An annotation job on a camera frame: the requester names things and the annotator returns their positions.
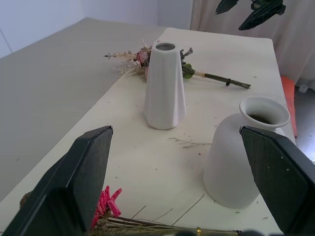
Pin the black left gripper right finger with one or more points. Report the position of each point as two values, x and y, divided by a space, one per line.
278 177

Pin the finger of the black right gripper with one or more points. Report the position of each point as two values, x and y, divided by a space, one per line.
261 14
226 6

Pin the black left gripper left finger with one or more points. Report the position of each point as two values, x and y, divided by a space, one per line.
73 177

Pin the round white flared vase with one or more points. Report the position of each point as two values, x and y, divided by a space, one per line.
226 159

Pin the tall white faceted vase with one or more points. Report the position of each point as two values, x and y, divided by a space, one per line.
165 93

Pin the dried bouquet with bright pink flower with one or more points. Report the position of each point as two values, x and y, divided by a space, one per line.
108 204

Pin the white curtain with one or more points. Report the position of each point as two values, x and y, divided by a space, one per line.
290 49

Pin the orange object beside table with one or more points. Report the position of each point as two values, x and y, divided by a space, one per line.
289 98

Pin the loose thin dry twig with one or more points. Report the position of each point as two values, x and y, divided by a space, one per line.
189 145

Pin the dried bouquet with pale roses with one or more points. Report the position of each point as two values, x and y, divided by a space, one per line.
141 57

